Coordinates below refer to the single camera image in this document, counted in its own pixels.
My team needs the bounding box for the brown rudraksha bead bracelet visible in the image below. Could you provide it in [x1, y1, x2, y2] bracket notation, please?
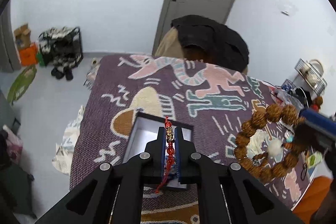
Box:
[233, 103, 306, 184]

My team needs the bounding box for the white translucent pouch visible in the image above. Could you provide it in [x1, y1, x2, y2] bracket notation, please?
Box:
[247, 130, 284, 162]

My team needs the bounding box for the red cord charm bracelet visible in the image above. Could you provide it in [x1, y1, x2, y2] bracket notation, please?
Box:
[154, 116, 176, 193]

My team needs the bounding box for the black jewelry box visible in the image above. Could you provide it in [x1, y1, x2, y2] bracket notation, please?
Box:
[122, 111, 195, 192]

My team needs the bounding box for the white patterned tote bag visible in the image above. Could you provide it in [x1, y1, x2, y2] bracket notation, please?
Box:
[52, 106, 85, 176]

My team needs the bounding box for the purple patterned woven blanket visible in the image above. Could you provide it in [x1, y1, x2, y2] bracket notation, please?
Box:
[70, 55, 309, 223]

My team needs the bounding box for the pair of black slippers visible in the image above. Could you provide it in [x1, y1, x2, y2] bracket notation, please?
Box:
[51, 67, 74, 81]

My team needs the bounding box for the green leaf floor mat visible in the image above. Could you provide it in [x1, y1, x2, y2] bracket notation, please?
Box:
[7, 65, 37, 105]

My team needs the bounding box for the black jacket on chair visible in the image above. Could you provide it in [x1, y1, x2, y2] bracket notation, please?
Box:
[171, 15, 249, 72]

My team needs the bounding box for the black shoe rack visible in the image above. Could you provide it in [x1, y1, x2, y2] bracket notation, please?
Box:
[37, 26, 83, 68]

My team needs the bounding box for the orange box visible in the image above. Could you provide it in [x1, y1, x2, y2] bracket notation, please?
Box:
[19, 43, 38, 67]

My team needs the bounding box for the cardboard box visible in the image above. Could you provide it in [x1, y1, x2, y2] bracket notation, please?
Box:
[14, 23, 31, 51]

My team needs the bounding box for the wire wall basket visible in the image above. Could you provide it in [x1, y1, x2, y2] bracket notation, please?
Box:
[294, 59, 327, 96]

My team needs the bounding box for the white wall switch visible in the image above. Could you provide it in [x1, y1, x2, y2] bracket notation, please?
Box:
[281, 10, 289, 16]

